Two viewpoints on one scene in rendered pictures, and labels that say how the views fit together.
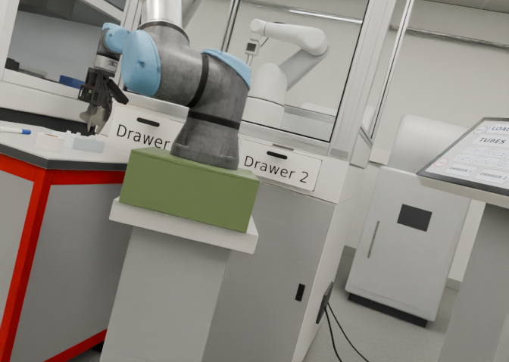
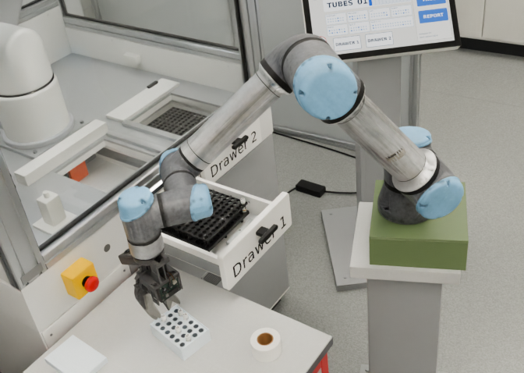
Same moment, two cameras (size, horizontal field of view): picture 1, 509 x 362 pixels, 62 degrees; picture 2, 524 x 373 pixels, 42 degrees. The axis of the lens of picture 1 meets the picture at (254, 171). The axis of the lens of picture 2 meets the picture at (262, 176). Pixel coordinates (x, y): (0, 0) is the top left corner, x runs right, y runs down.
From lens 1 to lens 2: 203 cm
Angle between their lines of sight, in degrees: 70
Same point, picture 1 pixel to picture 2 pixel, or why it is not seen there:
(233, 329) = (251, 289)
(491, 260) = (377, 86)
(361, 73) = (252, 12)
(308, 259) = (272, 187)
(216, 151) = not seen: hidden behind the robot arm
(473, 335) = not seen: hidden behind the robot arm
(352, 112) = (257, 51)
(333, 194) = (269, 126)
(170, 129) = (271, 218)
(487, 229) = (366, 68)
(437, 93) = not seen: outside the picture
